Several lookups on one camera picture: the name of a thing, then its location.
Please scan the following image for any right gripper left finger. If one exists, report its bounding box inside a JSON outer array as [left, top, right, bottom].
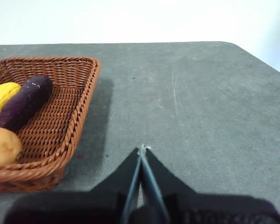
[[3, 147, 142, 224]]

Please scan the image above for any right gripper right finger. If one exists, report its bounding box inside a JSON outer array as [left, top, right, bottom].
[[136, 148, 280, 224]]

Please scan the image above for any brown woven wicker basket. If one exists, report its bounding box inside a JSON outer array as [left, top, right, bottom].
[[0, 56, 101, 192]]

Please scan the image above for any brown potato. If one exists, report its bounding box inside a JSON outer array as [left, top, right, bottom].
[[0, 126, 23, 165]]

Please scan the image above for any purple eggplant with green stem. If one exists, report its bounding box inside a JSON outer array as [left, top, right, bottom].
[[0, 75, 54, 133]]

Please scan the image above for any yellow corn cob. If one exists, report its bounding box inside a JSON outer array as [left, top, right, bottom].
[[0, 82, 21, 122]]

